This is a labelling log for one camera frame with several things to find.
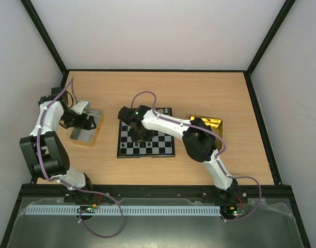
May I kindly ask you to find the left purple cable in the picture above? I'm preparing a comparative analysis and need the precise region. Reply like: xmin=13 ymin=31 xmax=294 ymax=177
xmin=35 ymin=76 xmax=125 ymax=238

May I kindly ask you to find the white slotted cable duct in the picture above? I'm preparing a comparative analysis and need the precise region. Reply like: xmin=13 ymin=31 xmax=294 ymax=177
xmin=25 ymin=205 xmax=220 ymax=216

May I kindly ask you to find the gold tin with black pieces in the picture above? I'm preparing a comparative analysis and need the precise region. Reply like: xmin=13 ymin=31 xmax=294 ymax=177
xmin=189 ymin=115 xmax=223 ymax=138

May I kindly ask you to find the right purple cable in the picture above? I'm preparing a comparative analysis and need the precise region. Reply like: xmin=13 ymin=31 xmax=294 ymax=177
xmin=132 ymin=91 xmax=262 ymax=223

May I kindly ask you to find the black silver chess board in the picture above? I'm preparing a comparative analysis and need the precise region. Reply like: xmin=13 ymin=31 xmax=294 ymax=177
xmin=117 ymin=105 xmax=175 ymax=159

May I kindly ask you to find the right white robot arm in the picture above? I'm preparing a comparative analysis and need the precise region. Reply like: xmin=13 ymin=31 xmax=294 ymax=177
xmin=118 ymin=105 xmax=238 ymax=203

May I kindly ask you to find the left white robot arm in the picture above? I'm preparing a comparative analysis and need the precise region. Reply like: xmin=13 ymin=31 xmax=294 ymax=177
xmin=20 ymin=87 xmax=97 ymax=191

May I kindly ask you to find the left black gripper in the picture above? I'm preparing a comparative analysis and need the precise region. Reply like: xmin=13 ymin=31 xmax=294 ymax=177
xmin=60 ymin=109 xmax=97 ymax=131

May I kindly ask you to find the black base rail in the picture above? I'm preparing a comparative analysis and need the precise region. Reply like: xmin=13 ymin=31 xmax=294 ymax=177
xmin=19 ymin=183 xmax=293 ymax=203

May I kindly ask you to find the purple cable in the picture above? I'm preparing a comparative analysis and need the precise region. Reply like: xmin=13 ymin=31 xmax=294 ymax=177
xmin=35 ymin=76 xmax=125 ymax=238
xmin=132 ymin=91 xmax=262 ymax=223

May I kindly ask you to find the black aluminium frame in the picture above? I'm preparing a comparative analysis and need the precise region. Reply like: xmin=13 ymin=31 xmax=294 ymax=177
xmin=0 ymin=0 xmax=311 ymax=248

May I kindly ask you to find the silver gold tin lid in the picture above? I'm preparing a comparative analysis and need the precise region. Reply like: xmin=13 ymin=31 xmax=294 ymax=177
xmin=70 ymin=108 xmax=103 ymax=146

